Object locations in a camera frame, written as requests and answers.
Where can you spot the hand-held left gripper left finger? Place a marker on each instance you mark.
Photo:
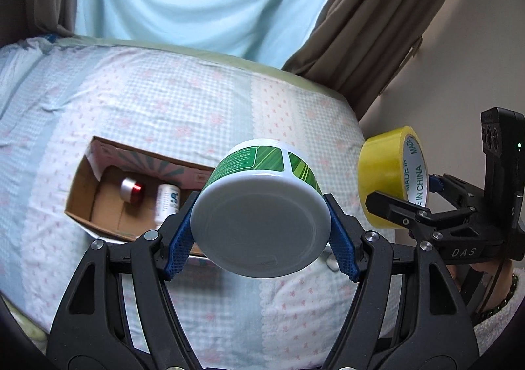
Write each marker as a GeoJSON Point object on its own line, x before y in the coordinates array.
{"type": "Point", "coordinates": [179, 249]}

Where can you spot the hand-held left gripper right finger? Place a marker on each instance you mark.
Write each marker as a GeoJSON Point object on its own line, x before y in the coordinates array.
{"type": "Point", "coordinates": [342, 247]}

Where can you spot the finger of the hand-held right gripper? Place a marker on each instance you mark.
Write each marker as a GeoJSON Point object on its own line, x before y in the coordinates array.
{"type": "Point", "coordinates": [434, 182]}
{"type": "Point", "coordinates": [393, 208]}

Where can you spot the yellow tape roll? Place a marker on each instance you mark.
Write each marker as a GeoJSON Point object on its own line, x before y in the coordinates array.
{"type": "Point", "coordinates": [381, 165]}

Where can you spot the white jar with green label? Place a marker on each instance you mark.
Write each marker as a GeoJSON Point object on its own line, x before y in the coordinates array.
{"type": "Point", "coordinates": [258, 222]}

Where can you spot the cardboard box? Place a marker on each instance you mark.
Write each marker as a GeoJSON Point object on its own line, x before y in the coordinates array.
{"type": "Point", "coordinates": [82, 189]}

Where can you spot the person's right forearm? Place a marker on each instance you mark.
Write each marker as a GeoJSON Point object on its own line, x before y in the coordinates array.
{"type": "Point", "coordinates": [506, 312]}

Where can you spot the person's right hand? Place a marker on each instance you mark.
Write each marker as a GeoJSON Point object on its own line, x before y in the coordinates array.
{"type": "Point", "coordinates": [488, 273]}

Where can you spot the small white bottle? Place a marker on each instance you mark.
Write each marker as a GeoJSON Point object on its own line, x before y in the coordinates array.
{"type": "Point", "coordinates": [167, 201]}

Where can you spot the small red and silver jar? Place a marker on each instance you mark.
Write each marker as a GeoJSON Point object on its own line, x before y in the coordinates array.
{"type": "Point", "coordinates": [131, 190]}

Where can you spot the checked floral bed sheet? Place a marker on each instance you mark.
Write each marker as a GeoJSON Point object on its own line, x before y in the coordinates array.
{"type": "Point", "coordinates": [164, 99]}

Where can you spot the pale green mattress cover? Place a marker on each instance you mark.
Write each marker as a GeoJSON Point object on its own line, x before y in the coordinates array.
{"type": "Point", "coordinates": [229, 56]}

